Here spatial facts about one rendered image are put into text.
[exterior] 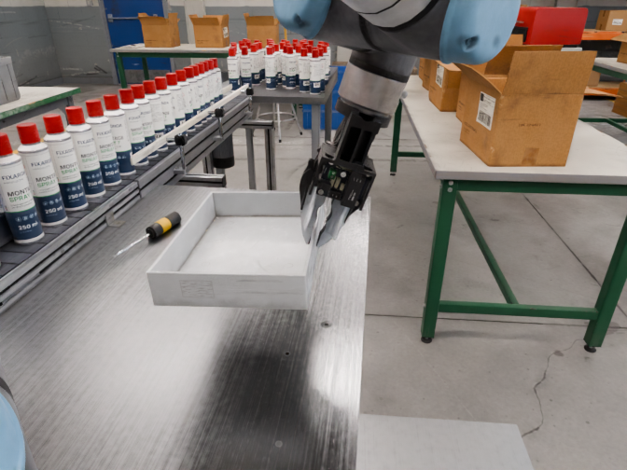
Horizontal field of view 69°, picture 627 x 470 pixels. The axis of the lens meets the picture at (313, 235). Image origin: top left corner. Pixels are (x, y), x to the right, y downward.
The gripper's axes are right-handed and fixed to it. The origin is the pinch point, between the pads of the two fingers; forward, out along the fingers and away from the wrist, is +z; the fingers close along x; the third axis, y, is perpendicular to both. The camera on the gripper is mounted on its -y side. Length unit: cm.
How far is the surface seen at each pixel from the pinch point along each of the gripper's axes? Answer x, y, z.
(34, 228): -48, -15, 24
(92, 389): -23.0, 16.0, 23.8
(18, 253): -49, -11, 27
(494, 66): 61, -133, -28
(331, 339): 7.3, 5.1, 13.8
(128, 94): -51, -60, 7
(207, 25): -136, -520, 37
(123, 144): -47, -52, 17
